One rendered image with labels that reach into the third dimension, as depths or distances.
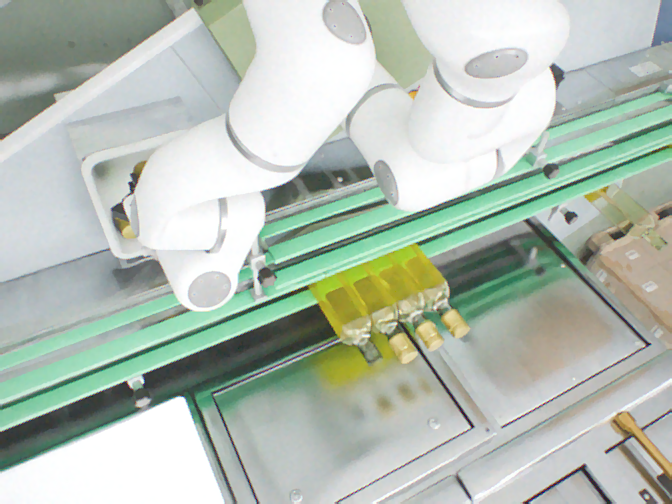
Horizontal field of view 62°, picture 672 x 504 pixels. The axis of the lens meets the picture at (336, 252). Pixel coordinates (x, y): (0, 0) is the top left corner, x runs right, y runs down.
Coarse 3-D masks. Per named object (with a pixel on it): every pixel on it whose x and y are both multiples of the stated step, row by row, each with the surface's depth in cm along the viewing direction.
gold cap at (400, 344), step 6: (396, 336) 99; (402, 336) 99; (390, 342) 99; (396, 342) 99; (402, 342) 98; (408, 342) 99; (396, 348) 98; (402, 348) 98; (408, 348) 98; (414, 348) 98; (396, 354) 99; (402, 354) 97; (408, 354) 97; (414, 354) 98; (402, 360) 98; (408, 360) 99
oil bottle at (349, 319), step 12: (336, 276) 105; (312, 288) 107; (324, 288) 103; (336, 288) 103; (348, 288) 104; (324, 300) 103; (336, 300) 102; (348, 300) 102; (324, 312) 105; (336, 312) 100; (348, 312) 100; (360, 312) 100; (336, 324) 101; (348, 324) 99; (360, 324) 99; (348, 336) 99; (360, 336) 99
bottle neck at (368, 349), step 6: (366, 336) 99; (360, 342) 99; (366, 342) 98; (372, 342) 99; (360, 348) 98; (366, 348) 98; (372, 348) 97; (366, 354) 97; (372, 354) 97; (378, 354) 97; (366, 360) 97; (372, 360) 96; (378, 360) 98
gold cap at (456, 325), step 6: (450, 312) 103; (456, 312) 103; (444, 318) 103; (450, 318) 103; (456, 318) 102; (462, 318) 103; (444, 324) 104; (450, 324) 102; (456, 324) 102; (462, 324) 102; (450, 330) 103; (456, 330) 101; (462, 330) 101; (468, 330) 103; (456, 336) 102
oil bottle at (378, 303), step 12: (360, 264) 107; (348, 276) 105; (360, 276) 106; (372, 276) 106; (360, 288) 104; (372, 288) 104; (384, 288) 104; (360, 300) 103; (372, 300) 102; (384, 300) 102; (372, 312) 101; (384, 312) 101; (396, 312) 102; (372, 324) 102; (384, 324) 101
